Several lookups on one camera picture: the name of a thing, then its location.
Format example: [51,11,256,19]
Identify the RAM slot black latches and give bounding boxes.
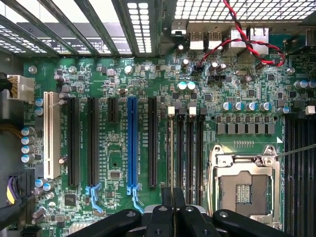
[175,106,186,190]
[197,107,207,207]
[284,108,301,237]

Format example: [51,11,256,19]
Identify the black connector purple wires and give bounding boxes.
[6,169,36,206]

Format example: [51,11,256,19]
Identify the silver chipset heat sink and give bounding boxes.
[68,222,99,237]

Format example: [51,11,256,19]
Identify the white PCI slot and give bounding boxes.
[43,91,61,180]

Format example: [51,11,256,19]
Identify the open grey PC case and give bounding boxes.
[0,0,316,237]

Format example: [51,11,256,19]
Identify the long black expansion slot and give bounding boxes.
[147,97,158,188]
[67,97,80,187]
[85,97,106,216]

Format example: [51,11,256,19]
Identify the large silver USB port stack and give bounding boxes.
[228,28,248,57]

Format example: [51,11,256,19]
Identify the green motherboard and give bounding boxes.
[23,53,316,237]

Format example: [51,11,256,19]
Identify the white power connector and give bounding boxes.
[6,75,35,103]

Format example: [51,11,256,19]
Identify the silver bracket black latch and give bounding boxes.
[171,21,188,37]

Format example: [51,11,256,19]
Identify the short black expansion slot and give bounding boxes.
[107,97,119,123]

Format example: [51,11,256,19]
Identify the RAM slot white latches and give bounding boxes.
[166,106,175,191]
[187,106,198,207]
[298,105,316,237]

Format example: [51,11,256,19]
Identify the thin raised locking lever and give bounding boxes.
[276,144,316,158]

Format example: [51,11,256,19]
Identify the thin flat locking lever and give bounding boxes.
[208,148,214,216]

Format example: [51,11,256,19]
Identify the blue expansion slot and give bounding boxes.
[126,96,146,214]

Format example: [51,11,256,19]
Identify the red black twisted wire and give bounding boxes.
[196,0,286,72]

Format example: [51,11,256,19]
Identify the small silver rear port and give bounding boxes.
[305,27,316,48]

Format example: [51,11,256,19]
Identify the small silver USB port stack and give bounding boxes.
[208,31,223,52]
[189,31,205,52]

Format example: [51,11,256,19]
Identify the silver Ethernet port stack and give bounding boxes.
[249,27,270,55]

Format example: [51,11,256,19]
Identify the silver CPU socket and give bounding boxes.
[208,144,282,229]

